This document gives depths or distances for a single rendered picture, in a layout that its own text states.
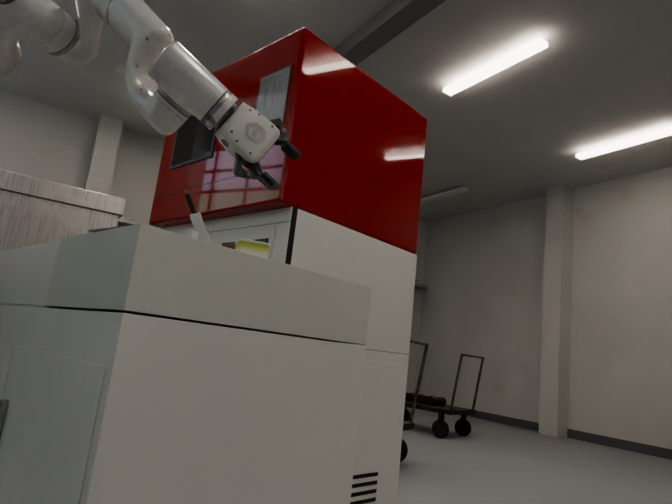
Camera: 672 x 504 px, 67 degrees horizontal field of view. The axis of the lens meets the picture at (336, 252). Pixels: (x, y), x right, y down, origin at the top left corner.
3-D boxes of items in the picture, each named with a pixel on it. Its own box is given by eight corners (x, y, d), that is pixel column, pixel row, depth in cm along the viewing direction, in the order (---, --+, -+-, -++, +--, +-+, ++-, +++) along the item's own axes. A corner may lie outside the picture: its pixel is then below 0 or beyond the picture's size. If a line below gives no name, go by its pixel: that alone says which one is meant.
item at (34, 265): (12, 306, 149) (23, 259, 152) (91, 311, 112) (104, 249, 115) (-25, 301, 143) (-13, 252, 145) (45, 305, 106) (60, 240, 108)
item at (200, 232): (198, 268, 131) (207, 218, 134) (207, 267, 128) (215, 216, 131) (177, 263, 127) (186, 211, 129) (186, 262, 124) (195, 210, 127)
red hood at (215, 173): (283, 262, 262) (297, 153, 274) (417, 255, 208) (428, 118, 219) (146, 224, 209) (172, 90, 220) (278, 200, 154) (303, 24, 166)
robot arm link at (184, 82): (195, 126, 98) (227, 90, 97) (138, 75, 94) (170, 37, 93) (200, 122, 106) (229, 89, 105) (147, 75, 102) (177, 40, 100)
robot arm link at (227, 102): (208, 111, 96) (220, 123, 97) (234, 83, 100) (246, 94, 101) (194, 129, 103) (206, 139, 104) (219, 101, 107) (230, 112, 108)
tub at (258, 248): (260, 273, 129) (263, 247, 130) (267, 270, 122) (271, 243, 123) (230, 269, 126) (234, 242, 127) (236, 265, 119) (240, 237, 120)
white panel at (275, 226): (146, 325, 206) (164, 229, 214) (280, 337, 152) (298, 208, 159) (139, 324, 204) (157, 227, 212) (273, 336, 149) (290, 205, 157)
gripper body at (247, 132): (214, 122, 97) (259, 163, 100) (244, 89, 101) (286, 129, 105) (202, 137, 103) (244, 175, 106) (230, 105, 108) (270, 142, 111)
